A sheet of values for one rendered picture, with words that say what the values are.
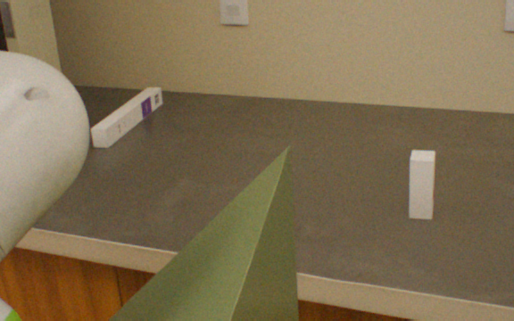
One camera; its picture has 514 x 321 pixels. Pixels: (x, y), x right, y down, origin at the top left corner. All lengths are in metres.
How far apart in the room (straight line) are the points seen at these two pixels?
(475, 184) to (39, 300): 0.75
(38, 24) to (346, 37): 0.65
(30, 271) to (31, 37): 0.48
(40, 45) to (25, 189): 0.96
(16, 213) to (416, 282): 0.53
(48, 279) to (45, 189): 0.68
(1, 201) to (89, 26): 1.37
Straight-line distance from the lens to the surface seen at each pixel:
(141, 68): 1.81
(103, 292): 1.16
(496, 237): 1.02
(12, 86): 0.54
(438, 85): 1.54
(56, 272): 1.20
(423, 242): 0.99
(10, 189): 0.53
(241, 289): 0.43
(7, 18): 1.43
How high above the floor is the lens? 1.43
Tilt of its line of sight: 22 degrees down
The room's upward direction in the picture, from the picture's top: 4 degrees counter-clockwise
